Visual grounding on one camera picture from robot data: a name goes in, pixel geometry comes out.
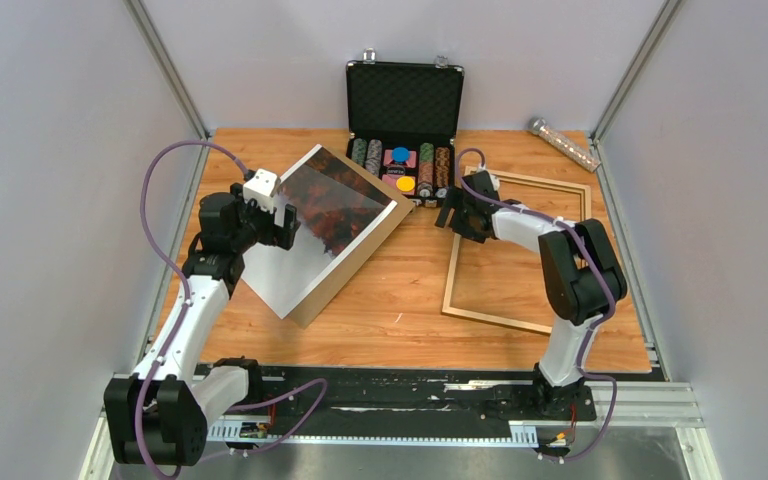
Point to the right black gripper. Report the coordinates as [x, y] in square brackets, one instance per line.
[455, 201]

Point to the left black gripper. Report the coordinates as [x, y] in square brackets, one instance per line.
[281, 236]

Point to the red forest photo print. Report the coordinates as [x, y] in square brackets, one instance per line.
[268, 271]

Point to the light wooden picture frame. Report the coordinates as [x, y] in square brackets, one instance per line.
[584, 194]

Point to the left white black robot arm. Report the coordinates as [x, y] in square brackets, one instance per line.
[158, 415]

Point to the yellow round chip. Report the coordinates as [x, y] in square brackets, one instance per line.
[406, 184]

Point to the blue round chip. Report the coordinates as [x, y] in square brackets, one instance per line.
[400, 155]

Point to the brown cardboard backing board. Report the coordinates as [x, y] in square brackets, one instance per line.
[345, 214]

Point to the black poker chip case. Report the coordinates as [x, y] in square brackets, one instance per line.
[410, 105]

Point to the silver glitter tube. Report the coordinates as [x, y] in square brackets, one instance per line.
[579, 155]

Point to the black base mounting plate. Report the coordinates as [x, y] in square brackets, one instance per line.
[401, 403]

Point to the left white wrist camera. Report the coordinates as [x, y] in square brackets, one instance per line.
[261, 187]

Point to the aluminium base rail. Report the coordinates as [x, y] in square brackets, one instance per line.
[651, 429]

